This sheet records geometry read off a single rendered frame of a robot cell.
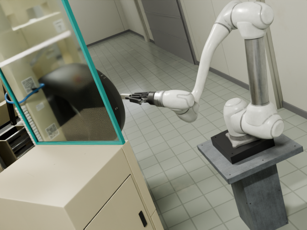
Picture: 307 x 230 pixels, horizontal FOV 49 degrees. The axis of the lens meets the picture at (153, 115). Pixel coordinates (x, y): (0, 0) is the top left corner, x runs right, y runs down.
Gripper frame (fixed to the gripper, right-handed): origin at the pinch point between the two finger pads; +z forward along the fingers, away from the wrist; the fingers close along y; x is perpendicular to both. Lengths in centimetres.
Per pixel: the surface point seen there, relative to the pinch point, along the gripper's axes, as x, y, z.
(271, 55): 54, -214, -36
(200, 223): 123, -28, -19
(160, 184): 131, -69, 39
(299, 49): 38, -184, -68
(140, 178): 11, 52, -38
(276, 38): 34, -210, -42
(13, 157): 28, 39, 69
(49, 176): -4, 76, -14
